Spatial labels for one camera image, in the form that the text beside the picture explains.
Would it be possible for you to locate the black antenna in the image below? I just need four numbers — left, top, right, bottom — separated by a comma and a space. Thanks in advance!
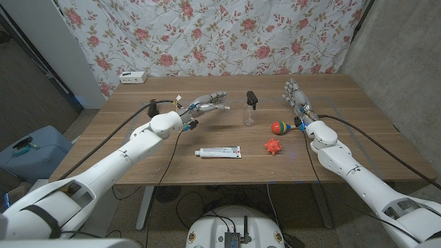
240, 216, 252, 244

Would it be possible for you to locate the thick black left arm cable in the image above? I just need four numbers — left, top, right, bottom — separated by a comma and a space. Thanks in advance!
57, 99, 180, 182

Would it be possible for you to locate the thin black left hand cable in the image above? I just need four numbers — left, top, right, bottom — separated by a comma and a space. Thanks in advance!
144, 130, 185, 248

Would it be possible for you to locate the black pump spray head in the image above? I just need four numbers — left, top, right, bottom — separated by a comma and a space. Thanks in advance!
246, 90, 258, 111

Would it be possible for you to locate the white toothpaste tube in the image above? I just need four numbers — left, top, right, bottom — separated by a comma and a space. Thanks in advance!
194, 145, 243, 159

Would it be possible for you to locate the black handled tool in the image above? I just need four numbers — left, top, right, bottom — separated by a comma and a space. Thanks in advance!
12, 136, 34, 150

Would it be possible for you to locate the black round floor fan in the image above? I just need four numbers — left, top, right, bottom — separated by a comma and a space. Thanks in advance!
153, 185, 183, 203

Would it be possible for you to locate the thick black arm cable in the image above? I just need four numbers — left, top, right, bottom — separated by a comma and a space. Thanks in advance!
317, 114, 441, 191
57, 99, 180, 182

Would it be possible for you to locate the thin black hand cable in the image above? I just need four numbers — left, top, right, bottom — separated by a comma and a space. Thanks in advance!
144, 130, 185, 248
302, 130, 422, 244

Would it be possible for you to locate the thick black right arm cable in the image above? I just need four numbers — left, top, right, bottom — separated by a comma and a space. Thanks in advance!
317, 114, 441, 191

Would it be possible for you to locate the black backdrop stand pole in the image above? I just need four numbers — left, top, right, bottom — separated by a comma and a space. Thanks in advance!
349, 0, 376, 34

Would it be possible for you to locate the black electronics module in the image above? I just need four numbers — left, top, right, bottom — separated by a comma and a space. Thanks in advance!
224, 231, 241, 248

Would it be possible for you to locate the clear plastic dispenser bottle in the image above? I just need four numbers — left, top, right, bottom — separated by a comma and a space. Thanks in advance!
243, 101, 256, 127

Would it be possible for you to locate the grey floor cable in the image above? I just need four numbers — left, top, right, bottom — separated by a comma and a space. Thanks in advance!
266, 184, 287, 238

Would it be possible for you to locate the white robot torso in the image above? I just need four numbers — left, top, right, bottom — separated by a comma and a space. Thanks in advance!
185, 205, 286, 248

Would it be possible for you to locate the colourful striped wooden maraca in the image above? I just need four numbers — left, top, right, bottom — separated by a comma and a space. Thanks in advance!
271, 121, 300, 135

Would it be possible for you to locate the white table leg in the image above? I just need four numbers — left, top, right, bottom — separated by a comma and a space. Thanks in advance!
135, 185, 155, 231

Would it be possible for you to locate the blue plastic storage box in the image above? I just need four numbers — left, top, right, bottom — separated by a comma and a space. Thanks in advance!
0, 125, 74, 185

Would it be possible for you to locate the orange spiky stress ball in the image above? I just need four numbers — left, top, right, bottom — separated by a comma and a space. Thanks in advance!
264, 137, 283, 156

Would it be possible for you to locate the floral backdrop cloth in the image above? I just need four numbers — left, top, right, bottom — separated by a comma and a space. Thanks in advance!
57, 0, 368, 99

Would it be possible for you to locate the teal pen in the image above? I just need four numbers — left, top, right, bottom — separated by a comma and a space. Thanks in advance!
13, 143, 41, 158

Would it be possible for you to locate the white power strip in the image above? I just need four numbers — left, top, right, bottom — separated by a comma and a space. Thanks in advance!
119, 70, 148, 85

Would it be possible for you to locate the grey table leg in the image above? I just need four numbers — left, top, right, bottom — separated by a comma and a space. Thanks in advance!
309, 183, 334, 230

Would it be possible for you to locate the thin black right hand cable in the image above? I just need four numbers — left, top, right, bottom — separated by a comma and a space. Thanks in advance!
302, 130, 422, 244

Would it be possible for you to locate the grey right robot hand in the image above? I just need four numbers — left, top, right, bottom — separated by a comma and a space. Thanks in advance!
281, 78, 320, 132

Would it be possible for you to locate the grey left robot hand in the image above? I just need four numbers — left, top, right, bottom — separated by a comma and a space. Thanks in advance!
177, 91, 231, 134

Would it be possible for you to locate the black power adapter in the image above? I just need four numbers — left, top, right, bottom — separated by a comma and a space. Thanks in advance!
282, 233, 306, 248

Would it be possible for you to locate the black ridged clip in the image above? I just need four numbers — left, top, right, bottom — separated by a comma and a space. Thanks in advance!
147, 99, 160, 118

